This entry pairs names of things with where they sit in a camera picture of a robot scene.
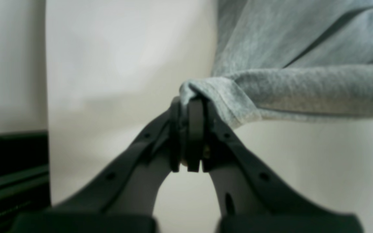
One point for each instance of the grey T-shirt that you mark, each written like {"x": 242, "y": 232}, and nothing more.
{"x": 303, "y": 60}

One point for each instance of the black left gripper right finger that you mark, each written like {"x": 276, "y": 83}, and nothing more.
{"x": 252, "y": 198}

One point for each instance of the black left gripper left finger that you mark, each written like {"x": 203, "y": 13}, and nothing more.
{"x": 121, "y": 198}

